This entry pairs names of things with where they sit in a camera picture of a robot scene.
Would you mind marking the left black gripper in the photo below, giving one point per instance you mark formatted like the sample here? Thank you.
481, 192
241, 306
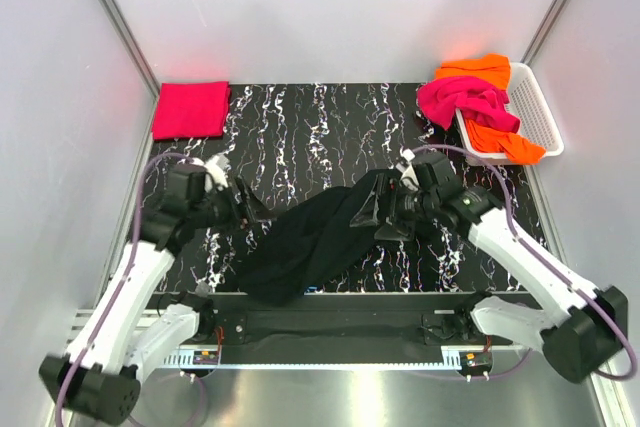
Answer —
260, 213

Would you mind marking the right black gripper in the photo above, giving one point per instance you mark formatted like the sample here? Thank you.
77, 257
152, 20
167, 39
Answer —
384, 187

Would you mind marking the black t-shirt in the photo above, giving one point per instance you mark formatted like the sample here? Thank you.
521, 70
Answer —
308, 245

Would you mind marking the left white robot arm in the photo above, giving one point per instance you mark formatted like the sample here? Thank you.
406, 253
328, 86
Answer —
102, 370

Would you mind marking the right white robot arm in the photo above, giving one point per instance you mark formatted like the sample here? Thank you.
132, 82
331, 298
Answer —
488, 224

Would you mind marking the folded pink t-shirt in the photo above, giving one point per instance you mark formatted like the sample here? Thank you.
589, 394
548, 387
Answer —
191, 110

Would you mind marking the crumpled pink t-shirt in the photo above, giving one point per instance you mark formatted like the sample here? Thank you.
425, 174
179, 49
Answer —
476, 99

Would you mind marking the white plastic basket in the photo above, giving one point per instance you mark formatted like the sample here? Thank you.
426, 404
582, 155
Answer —
528, 103

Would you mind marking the orange t-shirt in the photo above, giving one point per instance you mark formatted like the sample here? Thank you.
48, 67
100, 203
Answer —
495, 69

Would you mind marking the aluminium frame rail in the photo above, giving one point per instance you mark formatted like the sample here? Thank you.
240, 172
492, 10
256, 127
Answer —
109, 332

